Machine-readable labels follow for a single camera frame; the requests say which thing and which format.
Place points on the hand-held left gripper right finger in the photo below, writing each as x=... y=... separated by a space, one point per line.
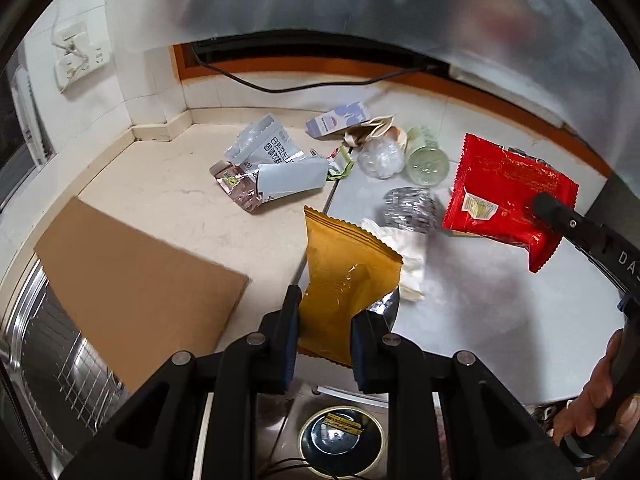
x=359 y=355

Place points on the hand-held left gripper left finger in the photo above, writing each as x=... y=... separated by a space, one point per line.
x=290 y=347

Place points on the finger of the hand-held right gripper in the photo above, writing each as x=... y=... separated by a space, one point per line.
x=560 y=215

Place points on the red snack packet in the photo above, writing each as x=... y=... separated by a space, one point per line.
x=495 y=185

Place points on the yellow snack packet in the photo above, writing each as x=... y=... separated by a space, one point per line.
x=340 y=280

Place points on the clear plastic bag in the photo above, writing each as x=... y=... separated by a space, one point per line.
x=380 y=160

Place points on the person's right hand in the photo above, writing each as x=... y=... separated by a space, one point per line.
x=595 y=395

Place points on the crumpled white tissue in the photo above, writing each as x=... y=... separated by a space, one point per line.
x=407 y=260

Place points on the pale green plastic cup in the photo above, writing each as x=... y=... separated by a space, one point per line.
x=425 y=165

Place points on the crumpled silver foil wrapper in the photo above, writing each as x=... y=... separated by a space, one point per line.
x=407 y=207

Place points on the pink foil wrapper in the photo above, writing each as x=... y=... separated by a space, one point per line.
x=240 y=192

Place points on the white and blue flat packet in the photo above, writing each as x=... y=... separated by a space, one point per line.
x=295 y=177

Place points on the small green wrapper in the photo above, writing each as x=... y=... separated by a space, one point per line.
x=342 y=162

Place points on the paper cup with brown sleeve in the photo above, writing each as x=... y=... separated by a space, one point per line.
x=372 y=130

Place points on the white printed pouch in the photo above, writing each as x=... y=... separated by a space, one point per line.
x=260 y=142

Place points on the white and blue carton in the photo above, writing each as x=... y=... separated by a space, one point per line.
x=330 y=122

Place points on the steel sink with rack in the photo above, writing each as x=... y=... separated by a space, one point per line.
x=60 y=360

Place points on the white wall socket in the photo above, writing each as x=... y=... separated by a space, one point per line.
x=75 y=67

